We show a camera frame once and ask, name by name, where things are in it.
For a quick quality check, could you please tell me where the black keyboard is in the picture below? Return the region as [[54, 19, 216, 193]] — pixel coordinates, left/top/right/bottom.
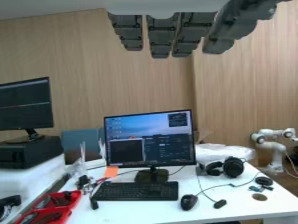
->
[[92, 180, 180, 202]]

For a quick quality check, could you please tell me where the dark computer screen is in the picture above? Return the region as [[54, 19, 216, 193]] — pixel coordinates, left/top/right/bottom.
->
[[0, 76, 55, 142]]

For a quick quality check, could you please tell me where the small white jointed device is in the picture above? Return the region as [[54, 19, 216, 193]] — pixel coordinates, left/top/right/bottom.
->
[[249, 127, 298, 175]]

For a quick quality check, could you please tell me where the black mouse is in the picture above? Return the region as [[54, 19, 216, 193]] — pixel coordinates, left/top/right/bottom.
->
[[180, 193, 200, 212]]

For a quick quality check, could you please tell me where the computer screen with blue desktop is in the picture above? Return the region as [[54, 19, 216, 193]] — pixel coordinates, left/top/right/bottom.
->
[[103, 109, 199, 184]]

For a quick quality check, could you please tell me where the blue chair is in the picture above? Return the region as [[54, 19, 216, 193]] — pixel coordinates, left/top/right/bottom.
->
[[60, 127, 107, 165]]

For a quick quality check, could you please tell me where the red tray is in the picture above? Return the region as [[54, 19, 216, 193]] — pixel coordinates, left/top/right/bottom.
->
[[30, 189, 84, 210], [14, 205, 74, 224]]

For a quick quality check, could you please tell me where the white desk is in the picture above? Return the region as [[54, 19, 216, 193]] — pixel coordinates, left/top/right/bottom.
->
[[6, 159, 298, 224]]

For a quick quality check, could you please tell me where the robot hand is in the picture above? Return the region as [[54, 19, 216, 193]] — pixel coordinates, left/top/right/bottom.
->
[[107, 0, 291, 60]]

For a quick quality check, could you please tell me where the black box device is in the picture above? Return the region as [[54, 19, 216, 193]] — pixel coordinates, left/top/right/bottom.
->
[[0, 134, 66, 170]]

